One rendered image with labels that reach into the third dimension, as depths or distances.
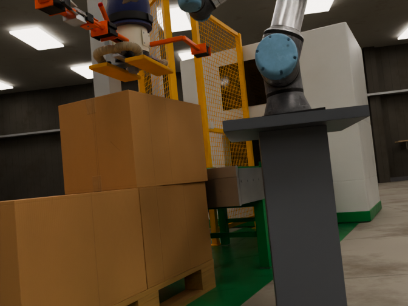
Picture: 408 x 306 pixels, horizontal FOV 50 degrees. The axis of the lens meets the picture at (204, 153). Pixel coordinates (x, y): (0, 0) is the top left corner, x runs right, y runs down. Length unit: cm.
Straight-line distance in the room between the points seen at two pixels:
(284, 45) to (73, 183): 106
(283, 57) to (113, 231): 86
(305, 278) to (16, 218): 101
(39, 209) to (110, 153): 56
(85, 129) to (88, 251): 61
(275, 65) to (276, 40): 9
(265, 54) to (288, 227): 63
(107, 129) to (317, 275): 101
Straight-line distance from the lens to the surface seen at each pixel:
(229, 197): 231
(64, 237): 146
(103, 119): 189
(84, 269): 153
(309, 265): 170
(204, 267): 224
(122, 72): 223
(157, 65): 215
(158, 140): 193
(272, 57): 159
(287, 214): 167
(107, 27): 201
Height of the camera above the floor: 55
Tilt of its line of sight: 4 degrees up
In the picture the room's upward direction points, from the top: 6 degrees counter-clockwise
